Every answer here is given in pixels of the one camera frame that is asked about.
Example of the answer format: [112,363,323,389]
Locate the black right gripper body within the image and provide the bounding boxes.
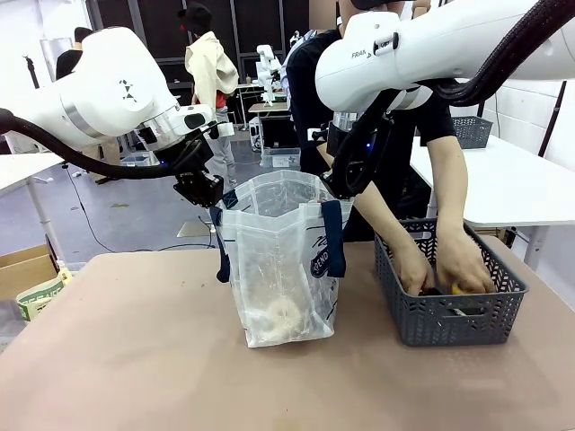
[326,117,391,180]

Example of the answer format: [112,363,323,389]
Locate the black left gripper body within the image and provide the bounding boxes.
[155,139,216,204]

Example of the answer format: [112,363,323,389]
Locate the clear tote bag navy handles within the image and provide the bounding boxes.
[209,169,354,349]

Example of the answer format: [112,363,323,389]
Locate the person's right forearm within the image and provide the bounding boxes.
[352,179,428,275]

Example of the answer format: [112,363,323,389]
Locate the person's left forearm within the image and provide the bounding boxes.
[429,152,469,233]

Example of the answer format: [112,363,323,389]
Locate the green white paper bag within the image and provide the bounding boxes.
[16,268,73,322]

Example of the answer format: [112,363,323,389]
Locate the person's right hand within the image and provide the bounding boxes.
[398,249,438,297]

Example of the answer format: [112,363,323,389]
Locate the person's left hand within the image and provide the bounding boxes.
[434,223,496,296]

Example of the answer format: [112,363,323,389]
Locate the metal floor plate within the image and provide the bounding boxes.
[177,222,217,239]

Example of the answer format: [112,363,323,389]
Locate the clear plastic storage box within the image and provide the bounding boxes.
[260,147,303,169]

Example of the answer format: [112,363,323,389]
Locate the person in black t-shirt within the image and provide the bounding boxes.
[285,0,457,243]

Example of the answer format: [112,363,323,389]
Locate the black cabinet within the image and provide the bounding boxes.
[260,114,301,149]

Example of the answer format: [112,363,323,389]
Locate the small background robot table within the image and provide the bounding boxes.
[248,101,291,154]

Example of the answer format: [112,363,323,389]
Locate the dark grey plastic basket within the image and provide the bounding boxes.
[450,115,494,149]
[374,217,530,347]

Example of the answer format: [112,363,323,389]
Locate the person in beige hoodie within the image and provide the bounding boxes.
[177,2,242,189]

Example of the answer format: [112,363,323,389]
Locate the white side table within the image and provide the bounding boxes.
[409,134,575,270]

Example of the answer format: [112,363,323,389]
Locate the large open cardboard box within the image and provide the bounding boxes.
[0,244,60,302]

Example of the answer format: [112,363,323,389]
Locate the grey panel screen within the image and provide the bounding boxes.
[40,38,75,82]

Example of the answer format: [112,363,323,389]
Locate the black tripod stand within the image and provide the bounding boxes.
[538,80,568,158]
[22,53,42,91]

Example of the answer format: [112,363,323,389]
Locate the black floor cable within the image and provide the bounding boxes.
[62,163,119,253]

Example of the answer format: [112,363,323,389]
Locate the black left arm cable sleeve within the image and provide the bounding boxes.
[0,107,199,180]

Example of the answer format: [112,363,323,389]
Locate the black arm cable sleeve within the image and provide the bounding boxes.
[433,0,575,108]
[0,107,199,180]

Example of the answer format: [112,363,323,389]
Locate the white coiled rope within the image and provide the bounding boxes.
[249,295,307,345]

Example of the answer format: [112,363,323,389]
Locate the black right arm cable sleeve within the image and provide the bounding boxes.
[433,0,575,108]

